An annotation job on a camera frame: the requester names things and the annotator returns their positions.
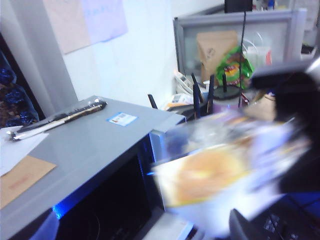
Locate handwritten lavender paper notice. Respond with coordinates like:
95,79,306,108
81,0,129,44

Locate clear plastic box of pastries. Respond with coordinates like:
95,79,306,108
151,109,312,217

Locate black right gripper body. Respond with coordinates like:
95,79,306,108
273,71,320,196

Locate black silver microwave oven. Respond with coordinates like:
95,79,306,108
0,95,187,240

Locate pens in clear bag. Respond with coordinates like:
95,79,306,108
6,98,109,142

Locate black router with antennas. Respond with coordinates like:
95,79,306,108
146,72,228,122

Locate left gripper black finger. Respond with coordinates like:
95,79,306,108
229,208,258,240

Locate white shopping bag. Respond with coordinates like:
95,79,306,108
243,37,273,66

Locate dark box of blue-wrapped candies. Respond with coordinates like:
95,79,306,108
0,32,47,129

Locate thin black vertical cable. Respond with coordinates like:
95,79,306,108
237,9,248,109

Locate pink paper notice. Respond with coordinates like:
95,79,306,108
42,0,91,55

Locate brown paper bag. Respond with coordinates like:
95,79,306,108
196,30,239,85

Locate green chips bag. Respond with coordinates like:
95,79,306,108
215,45,255,89

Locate white desk phone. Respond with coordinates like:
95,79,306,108
174,71,194,94

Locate grey framed office partition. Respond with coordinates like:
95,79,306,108
172,8,308,85

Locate purple disc spindle black lid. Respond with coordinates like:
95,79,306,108
212,86,248,115

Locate grey bar-shaped wrist camera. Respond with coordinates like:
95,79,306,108
250,58,320,89

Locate printed paper leaflets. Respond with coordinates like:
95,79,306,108
162,93,195,111

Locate blue white sticker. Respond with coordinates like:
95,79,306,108
106,111,138,127

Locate brown paper envelope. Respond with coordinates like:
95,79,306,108
0,154,58,210

